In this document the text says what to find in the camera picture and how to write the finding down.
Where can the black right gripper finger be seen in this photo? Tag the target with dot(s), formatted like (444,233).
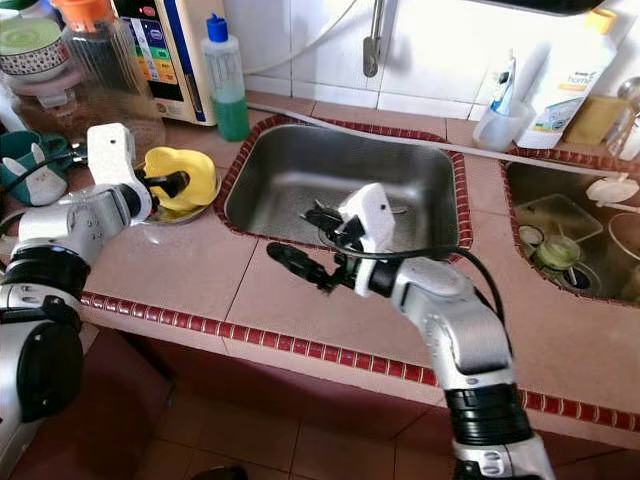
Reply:
(298,262)
(325,220)

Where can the yellow plastic bowl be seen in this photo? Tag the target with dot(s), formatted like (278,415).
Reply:
(200,195)

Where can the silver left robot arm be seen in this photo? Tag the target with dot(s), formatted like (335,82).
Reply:
(40,360)

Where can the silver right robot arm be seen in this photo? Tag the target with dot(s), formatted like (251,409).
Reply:
(465,340)

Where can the stainless steel sink basin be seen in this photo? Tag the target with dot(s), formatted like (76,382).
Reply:
(530,180)
(290,170)

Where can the green soap bottle blue cap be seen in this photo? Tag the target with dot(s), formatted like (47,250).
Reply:
(230,110)

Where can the clear pitcher with orange lid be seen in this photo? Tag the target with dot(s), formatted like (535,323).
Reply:
(110,70)

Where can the clear glass jar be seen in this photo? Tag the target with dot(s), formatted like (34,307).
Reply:
(50,110)

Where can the cream water purifier appliance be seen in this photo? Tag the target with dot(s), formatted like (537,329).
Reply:
(185,60)

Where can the thin white pipe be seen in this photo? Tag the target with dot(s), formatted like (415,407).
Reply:
(420,130)

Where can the teal mug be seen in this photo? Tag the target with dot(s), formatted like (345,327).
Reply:
(15,150)

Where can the hanging metal sprayer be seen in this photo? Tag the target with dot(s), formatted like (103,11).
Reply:
(372,50)

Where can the patterned bowl with green lid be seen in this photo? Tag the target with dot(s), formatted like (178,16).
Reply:
(30,40)

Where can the clear plastic cup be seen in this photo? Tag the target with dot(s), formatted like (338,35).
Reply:
(500,132)

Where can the small green cup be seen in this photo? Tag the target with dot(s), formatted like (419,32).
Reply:
(558,250)

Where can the square glass container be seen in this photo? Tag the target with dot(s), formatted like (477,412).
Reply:
(555,213)

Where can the blue white tube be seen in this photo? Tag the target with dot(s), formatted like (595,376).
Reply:
(505,85)

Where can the black robot foot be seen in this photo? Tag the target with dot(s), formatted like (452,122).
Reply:
(220,474)

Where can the white detergent bottle yellow cap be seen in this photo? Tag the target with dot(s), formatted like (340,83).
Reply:
(565,90)

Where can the round white lid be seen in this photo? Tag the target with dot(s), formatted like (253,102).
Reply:
(610,188)

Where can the metal pot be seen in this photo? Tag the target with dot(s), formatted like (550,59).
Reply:
(628,235)

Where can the yellow sponge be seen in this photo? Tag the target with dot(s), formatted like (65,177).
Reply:
(595,120)

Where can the metal ladle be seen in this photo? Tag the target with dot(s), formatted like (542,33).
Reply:
(630,100)

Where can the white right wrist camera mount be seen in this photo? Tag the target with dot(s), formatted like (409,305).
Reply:
(370,215)

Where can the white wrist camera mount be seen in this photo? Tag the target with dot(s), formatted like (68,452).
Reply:
(370,215)
(110,150)

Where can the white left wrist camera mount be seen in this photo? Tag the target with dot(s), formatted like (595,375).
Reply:
(110,150)

